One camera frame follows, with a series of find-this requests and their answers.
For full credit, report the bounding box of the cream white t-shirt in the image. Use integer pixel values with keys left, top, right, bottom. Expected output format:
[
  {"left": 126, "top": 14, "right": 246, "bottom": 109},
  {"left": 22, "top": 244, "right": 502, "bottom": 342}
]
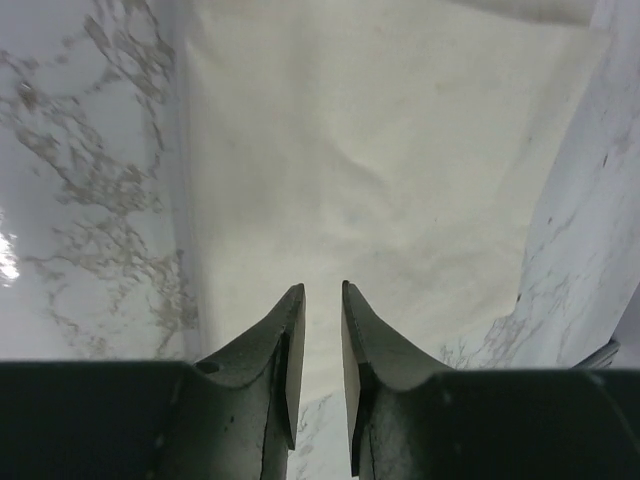
[{"left": 179, "top": 1, "right": 608, "bottom": 400}]

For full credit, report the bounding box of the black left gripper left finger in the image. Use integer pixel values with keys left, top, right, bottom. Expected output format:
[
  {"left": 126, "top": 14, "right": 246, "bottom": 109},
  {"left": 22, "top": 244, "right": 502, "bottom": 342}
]
[{"left": 159, "top": 284, "right": 305, "bottom": 479}]

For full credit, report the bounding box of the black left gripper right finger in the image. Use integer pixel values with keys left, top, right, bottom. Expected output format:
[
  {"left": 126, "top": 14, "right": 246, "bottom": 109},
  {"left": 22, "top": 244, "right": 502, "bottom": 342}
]
[{"left": 341, "top": 280, "right": 449, "bottom": 479}]

